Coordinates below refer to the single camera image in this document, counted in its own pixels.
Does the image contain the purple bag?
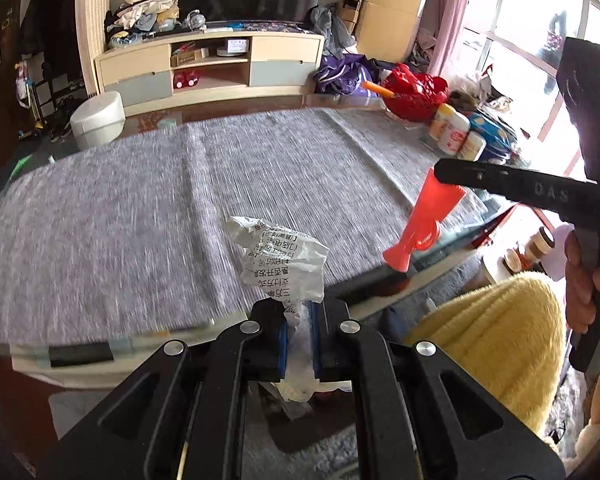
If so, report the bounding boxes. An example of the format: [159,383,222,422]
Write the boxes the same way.
[312,52,386,96]

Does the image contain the person's right hand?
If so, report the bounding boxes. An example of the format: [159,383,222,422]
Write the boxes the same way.
[564,231,600,335]

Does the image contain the pink curtain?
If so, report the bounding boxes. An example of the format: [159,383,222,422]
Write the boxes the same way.
[412,0,479,79]

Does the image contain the large white lotion bottle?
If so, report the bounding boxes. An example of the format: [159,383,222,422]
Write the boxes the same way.
[428,103,471,157]

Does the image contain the small cardboard boxes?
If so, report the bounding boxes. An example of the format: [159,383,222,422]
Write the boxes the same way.
[338,0,366,36]

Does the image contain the printed paper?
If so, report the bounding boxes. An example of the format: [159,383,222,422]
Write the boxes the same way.
[227,214,330,404]

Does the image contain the brown jar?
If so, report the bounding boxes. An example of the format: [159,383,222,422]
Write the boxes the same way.
[524,226,556,261]

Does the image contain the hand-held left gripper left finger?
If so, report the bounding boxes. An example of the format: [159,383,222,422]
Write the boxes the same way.
[37,299,287,480]

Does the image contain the wicker screen panel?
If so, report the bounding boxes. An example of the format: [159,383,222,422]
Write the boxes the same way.
[74,0,114,94]

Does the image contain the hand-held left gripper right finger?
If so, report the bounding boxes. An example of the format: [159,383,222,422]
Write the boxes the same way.
[310,297,563,480]

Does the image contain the shoe rack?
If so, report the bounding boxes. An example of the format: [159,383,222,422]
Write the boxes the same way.
[17,59,86,141]

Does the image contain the small box in cabinet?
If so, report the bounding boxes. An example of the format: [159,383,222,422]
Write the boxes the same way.
[169,45,210,67]

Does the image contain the grey felt mat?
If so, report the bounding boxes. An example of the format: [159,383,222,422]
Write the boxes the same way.
[0,107,491,344]

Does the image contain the large cardboard box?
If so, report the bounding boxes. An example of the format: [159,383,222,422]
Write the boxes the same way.
[354,0,431,56]

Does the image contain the white rice cooker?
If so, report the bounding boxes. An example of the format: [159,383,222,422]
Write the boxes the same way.
[69,90,127,150]

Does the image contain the yellow fleece clothing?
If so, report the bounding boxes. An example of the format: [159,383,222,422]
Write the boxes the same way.
[404,272,567,444]

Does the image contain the pile of clothes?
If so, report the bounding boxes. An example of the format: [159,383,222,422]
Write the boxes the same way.
[104,0,181,49]

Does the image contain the window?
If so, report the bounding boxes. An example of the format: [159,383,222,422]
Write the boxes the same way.
[459,0,600,172]

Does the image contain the red plastic basket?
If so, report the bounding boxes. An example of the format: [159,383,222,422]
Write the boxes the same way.
[379,62,451,124]

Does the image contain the white flat device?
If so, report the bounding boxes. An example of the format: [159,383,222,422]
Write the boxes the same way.
[216,37,251,57]

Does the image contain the orange toy stick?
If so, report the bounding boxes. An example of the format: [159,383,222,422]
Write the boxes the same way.
[363,81,396,100]

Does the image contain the beige television cabinet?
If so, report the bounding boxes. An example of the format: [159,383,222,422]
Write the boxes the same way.
[94,29,326,112]

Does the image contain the grey hanging cloth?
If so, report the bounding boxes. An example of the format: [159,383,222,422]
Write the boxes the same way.
[307,4,356,59]

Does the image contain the small white bottle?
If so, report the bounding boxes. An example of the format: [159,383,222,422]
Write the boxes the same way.
[457,131,488,162]

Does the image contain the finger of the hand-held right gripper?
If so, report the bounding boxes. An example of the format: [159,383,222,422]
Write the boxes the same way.
[432,157,531,202]

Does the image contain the dark hanging coats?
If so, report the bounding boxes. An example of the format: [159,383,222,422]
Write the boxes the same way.
[19,0,79,57]

